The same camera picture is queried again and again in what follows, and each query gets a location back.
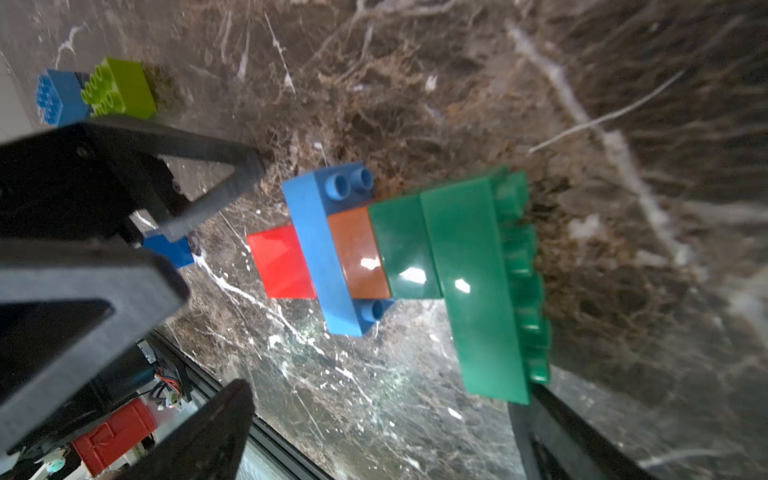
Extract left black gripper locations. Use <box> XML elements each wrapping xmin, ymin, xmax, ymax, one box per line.
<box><xmin>1</xmin><ymin>115</ymin><xmax>265</xmax><ymax>450</ymax></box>

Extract red 2x2 lego brick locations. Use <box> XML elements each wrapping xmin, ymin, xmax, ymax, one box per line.
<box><xmin>246</xmin><ymin>224</ymin><xmax>317</xmax><ymax>299</ymax></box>

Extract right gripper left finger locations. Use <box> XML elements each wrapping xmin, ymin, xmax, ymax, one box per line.
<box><xmin>120</xmin><ymin>379</ymin><xmax>254</xmax><ymax>480</ymax></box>

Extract orange 2x2 lego brick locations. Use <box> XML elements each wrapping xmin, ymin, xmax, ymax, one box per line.
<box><xmin>327</xmin><ymin>206</ymin><xmax>392</xmax><ymax>299</ymax></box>

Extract blue 2x2 lego brick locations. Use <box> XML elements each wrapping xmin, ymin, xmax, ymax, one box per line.
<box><xmin>143</xmin><ymin>230</ymin><xmax>194</xmax><ymax>269</ymax></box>

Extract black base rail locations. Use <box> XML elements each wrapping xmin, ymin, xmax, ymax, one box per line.
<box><xmin>0</xmin><ymin>329</ymin><xmax>337</xmax><ymax>480</ymax></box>

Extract light blue 2x4 lego brick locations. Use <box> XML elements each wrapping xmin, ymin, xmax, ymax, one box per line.
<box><xmin>35</xmin><ymin>69</ymin><xmax>91</xmax><ymax>127</ymax></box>
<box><xmin>282</xmin><ymin>161</ymin><xmax>392</xmax><ymax>337</ymax></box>

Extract lime green 2x4 lego brick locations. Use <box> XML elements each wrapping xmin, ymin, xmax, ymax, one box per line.
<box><xmin>81</xmin><ymin>57</ymin><xmax>157</xmax><ymax>119</ymax></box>

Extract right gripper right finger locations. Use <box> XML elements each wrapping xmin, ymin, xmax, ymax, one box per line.
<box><xmin>508</xmin><ymin>384</ymin><xmax>654</xmax><ymax>480</ymax></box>

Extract green 2x2 lego brick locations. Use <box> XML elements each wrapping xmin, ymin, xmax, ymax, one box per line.
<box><xmin>368</xmin><ymin>195</ymin><xmax>442</xmax><ymax>300</ymax></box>

